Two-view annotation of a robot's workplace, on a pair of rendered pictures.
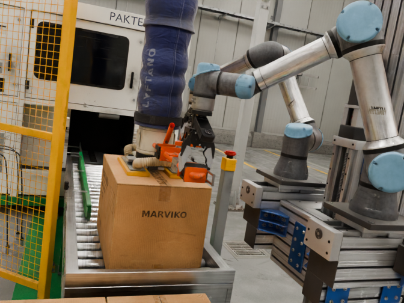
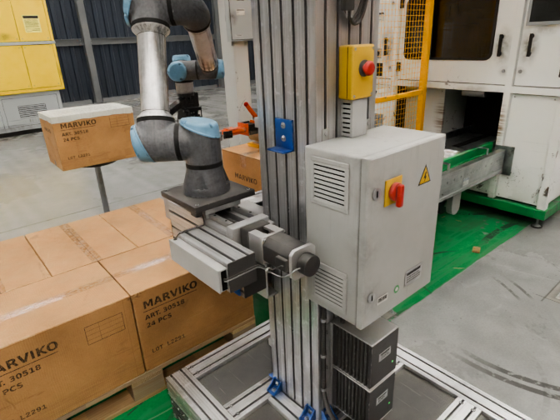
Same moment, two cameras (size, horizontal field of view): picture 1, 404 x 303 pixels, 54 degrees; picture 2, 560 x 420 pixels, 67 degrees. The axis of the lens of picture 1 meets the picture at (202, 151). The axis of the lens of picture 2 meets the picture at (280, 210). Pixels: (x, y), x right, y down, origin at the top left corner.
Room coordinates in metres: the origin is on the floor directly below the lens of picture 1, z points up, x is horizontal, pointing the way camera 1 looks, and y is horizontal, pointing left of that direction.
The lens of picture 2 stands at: (1.05, -1.90, 1.49)
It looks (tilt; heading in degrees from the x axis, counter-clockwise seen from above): 22 degrees down; 71
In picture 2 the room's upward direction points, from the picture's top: 2 degrees counter-clockwise
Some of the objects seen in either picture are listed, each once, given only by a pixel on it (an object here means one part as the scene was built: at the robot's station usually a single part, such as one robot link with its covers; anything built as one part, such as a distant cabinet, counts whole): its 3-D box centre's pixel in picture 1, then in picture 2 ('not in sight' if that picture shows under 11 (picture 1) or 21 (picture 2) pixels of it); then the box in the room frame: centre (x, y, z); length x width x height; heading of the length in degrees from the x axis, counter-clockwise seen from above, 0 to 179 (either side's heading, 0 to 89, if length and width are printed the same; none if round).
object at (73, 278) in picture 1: (155, 276); not in sight; (1.50, 0.11, 0.58); 0.70 x 0.03 x 0.06; 110
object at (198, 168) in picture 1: (191, 172); not in sight; (1.28, 0.02, 1.08); 0.08 x 0.07 x 0.05; 20
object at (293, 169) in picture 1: (292, 165); not in sight; (1.72, -0.40, 1.09); 0.15 x 0.15 x 0.10
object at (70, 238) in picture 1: (68, 203); not in sight; (2.49, 0.82, 0.50); 2.31 x 0.05 x 0.19; 20
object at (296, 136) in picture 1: (297, 138); not in sight; (1.72, -0.41, 1.20); 0.13 x 0.12 x 0.14; 146
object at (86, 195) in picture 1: (77, 176); not in sight; (2.85, 0.88, 0.60); 1.60 x 0.10 x 0.09; 20
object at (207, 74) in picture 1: (207, 80); (182, 68); (1.30, 0.02, 1.38); 0.09 x 0.08 x 0.11; 73
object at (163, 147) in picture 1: (168, 152); (249, 127); (1.61, 0.14, 1.08); 0.10 x 0.08 x 0.06; 110
